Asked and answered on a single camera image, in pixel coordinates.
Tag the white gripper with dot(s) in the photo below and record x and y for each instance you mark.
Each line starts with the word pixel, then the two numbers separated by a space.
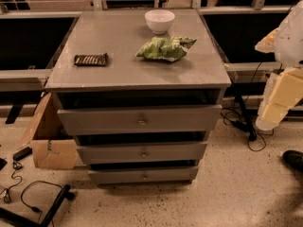
pixel 291 44

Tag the grey drawer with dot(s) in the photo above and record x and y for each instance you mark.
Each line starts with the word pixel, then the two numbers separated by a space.
pixel 140 119
pixel 144 175
pixel 135 153

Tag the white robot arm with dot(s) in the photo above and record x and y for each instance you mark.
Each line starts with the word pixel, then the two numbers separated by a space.
pixel 286 41

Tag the grey top drawer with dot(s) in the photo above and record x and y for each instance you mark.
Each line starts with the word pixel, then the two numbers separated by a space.
pixel 140 119

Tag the grey drawer cabinet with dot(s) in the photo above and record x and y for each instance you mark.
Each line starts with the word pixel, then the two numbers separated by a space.
pixel 129 81

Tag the grey bottom drawer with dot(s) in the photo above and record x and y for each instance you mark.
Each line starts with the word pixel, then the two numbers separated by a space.
pixel 144 175

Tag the black shoe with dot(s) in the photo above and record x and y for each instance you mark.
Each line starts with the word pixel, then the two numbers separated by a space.
pixel 294 159

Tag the green chip bag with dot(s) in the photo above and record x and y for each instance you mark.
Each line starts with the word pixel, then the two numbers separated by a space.
pixel 169 48

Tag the white ceramic bowl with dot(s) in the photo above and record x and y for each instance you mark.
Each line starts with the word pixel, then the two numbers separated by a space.
pixel 159 20

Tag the dark snack bar wrapper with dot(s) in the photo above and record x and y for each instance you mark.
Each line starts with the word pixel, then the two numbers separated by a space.
pixel 91 60

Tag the brown cardboard box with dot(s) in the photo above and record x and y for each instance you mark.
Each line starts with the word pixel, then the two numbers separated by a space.
pixel 51 148

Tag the black power adapter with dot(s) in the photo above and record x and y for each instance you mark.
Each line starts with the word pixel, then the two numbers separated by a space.
pixel 21 154

